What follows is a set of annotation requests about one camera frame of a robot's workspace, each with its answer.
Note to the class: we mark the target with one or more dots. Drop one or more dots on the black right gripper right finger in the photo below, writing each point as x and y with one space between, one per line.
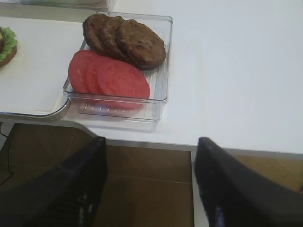
235 196

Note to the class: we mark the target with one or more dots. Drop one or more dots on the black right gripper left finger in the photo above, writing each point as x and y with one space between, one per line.
65 196

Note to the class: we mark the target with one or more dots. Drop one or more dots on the green lettuce leaf on burger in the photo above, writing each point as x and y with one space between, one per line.
8 42

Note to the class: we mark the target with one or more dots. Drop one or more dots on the clear lettuce and cheese container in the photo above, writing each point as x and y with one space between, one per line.
103 5

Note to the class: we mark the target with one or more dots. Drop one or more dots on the clear patty and tomato container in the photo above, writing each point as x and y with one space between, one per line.
158 79

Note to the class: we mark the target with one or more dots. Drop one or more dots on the white serving tray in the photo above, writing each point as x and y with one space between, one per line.
33 80

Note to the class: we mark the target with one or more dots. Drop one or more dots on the red tomato slice front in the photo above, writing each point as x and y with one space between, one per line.
118 78

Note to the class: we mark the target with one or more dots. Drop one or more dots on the red tomato slice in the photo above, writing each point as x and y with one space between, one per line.
91 74
118 78
77 69

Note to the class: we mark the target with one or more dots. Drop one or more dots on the red tomato slice back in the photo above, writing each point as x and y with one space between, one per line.
77 69

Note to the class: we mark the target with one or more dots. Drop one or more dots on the red tomato slice middle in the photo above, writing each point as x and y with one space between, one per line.
91 74

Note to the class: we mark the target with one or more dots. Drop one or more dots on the bottom burger bun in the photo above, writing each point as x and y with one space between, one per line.
9 57

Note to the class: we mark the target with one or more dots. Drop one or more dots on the brown patty front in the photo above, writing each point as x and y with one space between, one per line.
143 46

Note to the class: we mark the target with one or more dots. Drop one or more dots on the brown patty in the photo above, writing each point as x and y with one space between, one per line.
143 46
91 27
107 36

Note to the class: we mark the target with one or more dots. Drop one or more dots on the brown patty back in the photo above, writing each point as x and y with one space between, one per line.
91 27

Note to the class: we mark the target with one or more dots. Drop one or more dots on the brown patty middle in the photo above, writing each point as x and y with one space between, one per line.
107 36

